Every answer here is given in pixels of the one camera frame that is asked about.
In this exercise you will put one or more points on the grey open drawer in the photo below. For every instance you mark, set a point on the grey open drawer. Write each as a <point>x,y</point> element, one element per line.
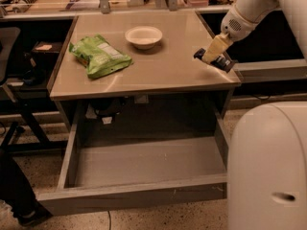
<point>132,165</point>

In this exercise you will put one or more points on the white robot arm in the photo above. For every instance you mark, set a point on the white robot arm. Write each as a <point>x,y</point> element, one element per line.
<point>267,157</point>

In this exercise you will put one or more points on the black box under bench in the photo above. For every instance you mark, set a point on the black box under bench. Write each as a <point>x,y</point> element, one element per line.
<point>46,54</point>

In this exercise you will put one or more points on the green chip bag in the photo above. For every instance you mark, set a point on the green chip bag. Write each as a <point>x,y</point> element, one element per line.
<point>98,57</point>

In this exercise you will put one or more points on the black office chair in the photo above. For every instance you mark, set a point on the black office chair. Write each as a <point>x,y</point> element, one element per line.
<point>8,36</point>

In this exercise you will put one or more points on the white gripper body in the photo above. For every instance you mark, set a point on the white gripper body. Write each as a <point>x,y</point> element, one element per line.
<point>237,27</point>

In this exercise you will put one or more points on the black shoe of person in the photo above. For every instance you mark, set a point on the black shoe of person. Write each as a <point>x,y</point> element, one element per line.
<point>39,215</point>

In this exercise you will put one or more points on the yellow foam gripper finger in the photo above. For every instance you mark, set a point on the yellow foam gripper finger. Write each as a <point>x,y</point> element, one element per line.
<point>218,46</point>

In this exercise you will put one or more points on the grey metal cabinet table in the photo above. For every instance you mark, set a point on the grey metal cabinet table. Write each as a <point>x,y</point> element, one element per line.
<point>168,67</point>

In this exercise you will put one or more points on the dark blue rxbar wrapper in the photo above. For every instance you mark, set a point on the dark blue rxbar wrapper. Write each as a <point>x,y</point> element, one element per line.
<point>221,63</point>

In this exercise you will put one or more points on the white paper bowl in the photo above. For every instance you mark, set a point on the white paper bowl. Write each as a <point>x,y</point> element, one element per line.
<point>143,37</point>

